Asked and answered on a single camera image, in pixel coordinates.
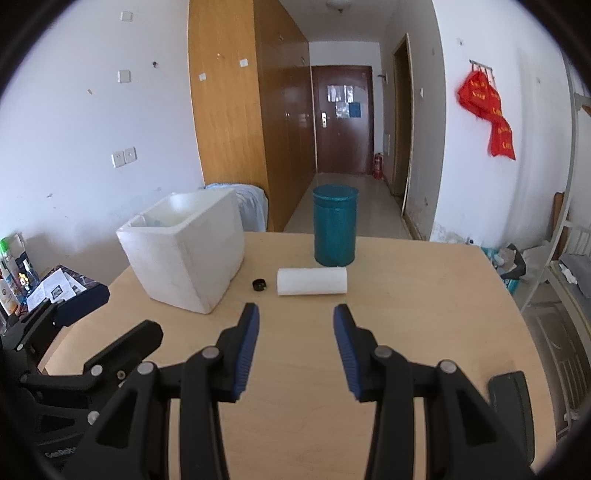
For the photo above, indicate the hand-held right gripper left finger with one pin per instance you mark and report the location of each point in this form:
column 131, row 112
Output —
column 244, row 355

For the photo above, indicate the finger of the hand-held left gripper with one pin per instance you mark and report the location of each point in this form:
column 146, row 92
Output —
column 129, row 348
column 37, row 327

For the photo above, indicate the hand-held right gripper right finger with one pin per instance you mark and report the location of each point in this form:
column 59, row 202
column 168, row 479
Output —
column 346, row 355

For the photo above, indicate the white foam box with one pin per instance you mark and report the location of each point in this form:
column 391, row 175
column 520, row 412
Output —
column 184, row 258

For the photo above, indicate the printed paper leaflets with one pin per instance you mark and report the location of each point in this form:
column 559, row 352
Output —
column 53, row 288

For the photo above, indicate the white lotion bottle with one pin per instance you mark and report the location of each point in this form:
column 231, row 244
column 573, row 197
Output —
column 6, row 297

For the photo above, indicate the dark patterned box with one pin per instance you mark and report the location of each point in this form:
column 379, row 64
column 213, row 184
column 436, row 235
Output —
column 87, row 297

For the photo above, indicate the small black cap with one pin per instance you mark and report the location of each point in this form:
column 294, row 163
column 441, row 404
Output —
column 260, row 285

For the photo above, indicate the green capped spray bottle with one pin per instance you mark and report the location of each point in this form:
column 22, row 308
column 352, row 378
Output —
column 6, row 251

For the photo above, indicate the white foam sheet roll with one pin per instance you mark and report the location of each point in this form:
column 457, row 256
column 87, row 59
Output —
column 311, row 280

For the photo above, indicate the teal metal canister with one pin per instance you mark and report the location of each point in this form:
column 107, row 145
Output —
column 334, row 230

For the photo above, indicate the light blue cloth pile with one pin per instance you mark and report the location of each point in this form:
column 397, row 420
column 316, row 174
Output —
column 249, row 207

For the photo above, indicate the black rubbish bag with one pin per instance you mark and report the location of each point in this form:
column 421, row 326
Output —
column 512, row 265

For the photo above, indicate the red fire extinguisher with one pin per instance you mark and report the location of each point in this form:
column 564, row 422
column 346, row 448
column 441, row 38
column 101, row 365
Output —
column 377, row 167

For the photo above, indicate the dark brown entrance door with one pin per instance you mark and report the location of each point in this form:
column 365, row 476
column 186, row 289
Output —
column 341, row 138

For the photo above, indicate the wooden wardrobe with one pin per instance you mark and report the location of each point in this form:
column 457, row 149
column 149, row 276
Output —
column 231, row 115

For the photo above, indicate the brown side door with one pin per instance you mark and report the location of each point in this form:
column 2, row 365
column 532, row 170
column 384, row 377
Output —
column 402, row 120

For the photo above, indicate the paper notices on door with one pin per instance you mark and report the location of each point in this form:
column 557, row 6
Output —
column 344, row 101

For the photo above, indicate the red hanging banners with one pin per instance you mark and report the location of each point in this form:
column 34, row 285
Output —
column 489, row 110

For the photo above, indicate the white wall socket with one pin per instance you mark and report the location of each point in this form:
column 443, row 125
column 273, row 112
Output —
column 123, row 157

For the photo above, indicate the white wall switch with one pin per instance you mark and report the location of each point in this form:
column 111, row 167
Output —
column 124, row 76

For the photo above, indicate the metal wall hook rack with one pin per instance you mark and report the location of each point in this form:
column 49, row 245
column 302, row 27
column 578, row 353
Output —
column 481, row 65

